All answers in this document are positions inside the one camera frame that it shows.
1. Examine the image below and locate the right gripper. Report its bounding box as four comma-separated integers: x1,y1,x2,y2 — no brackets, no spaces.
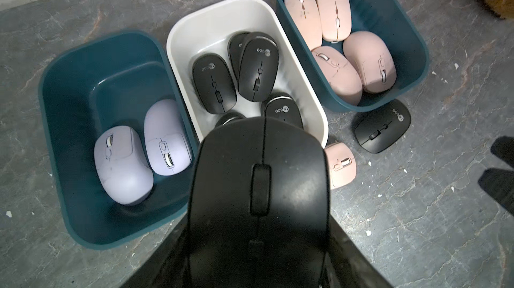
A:
478,136,513,215

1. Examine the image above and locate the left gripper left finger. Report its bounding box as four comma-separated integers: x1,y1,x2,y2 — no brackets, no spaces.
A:
121,216,191,287

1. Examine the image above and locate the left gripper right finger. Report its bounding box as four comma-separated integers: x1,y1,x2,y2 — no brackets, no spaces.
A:
327,216,392,288

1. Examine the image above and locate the purple mouse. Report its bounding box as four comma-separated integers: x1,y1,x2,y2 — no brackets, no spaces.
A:
144,99,192,176
94,126,154,206

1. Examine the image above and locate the pink mouse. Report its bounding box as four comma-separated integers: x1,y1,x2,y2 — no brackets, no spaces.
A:
343,31,397,94
311,46,363,106
316,0,352,43
285,0,323,51
325,142,357,190

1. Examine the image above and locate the left teal storage box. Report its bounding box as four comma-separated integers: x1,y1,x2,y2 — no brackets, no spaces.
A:
39,31,199,250

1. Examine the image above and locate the teal storage box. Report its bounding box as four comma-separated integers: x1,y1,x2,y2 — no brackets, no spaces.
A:
39,31,199,250
276,0,430,113

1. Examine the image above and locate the right teal storage box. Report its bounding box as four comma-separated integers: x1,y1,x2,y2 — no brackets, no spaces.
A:
276,0,430,113

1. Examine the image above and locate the white storage box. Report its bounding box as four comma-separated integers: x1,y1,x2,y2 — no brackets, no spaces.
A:
166,0,329,147

